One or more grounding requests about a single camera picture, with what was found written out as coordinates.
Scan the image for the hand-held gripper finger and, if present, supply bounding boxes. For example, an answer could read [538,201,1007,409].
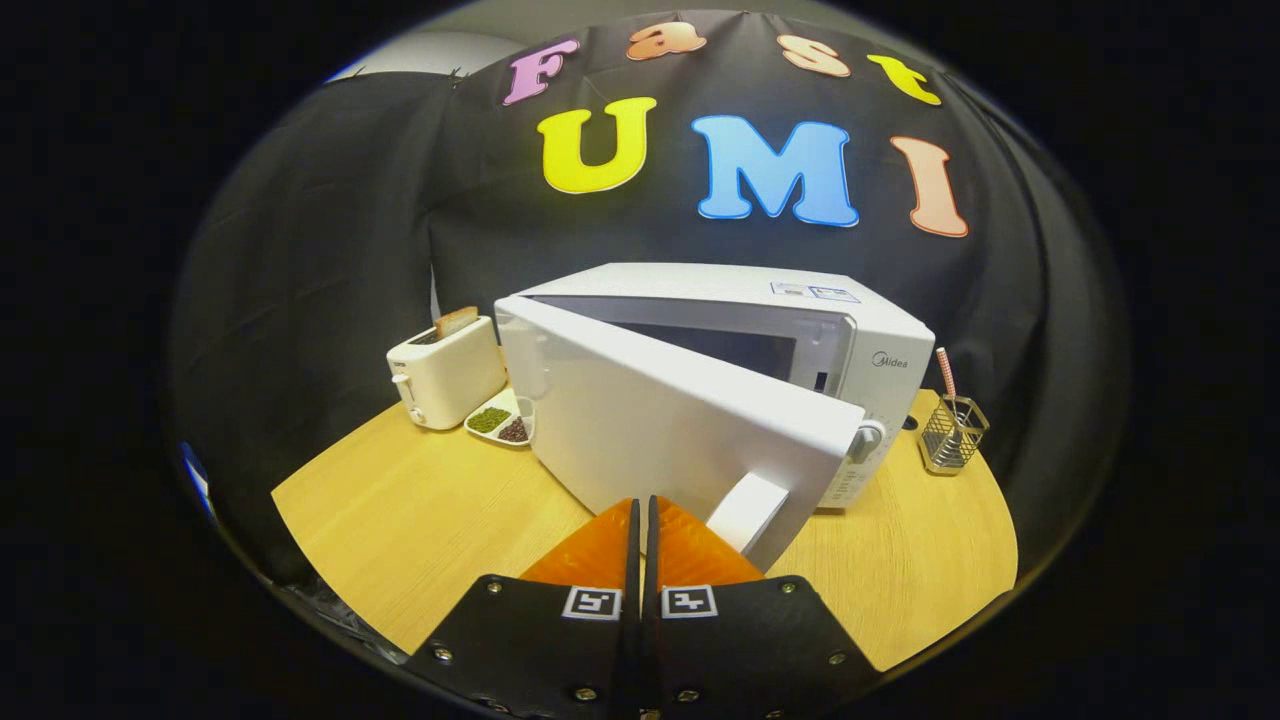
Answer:
[645,495,886,720]
[405,497,641,720]

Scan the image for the white microwave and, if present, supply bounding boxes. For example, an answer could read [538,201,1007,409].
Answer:
[493,262,937,573]

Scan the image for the white divided bean plate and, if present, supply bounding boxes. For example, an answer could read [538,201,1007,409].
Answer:
[463,388,537,448]

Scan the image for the cream toaster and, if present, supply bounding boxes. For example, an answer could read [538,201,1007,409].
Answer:
[387,315,509,432]

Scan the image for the metal wire mesh holder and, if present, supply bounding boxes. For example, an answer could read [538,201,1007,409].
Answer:
[917,394,991,476]

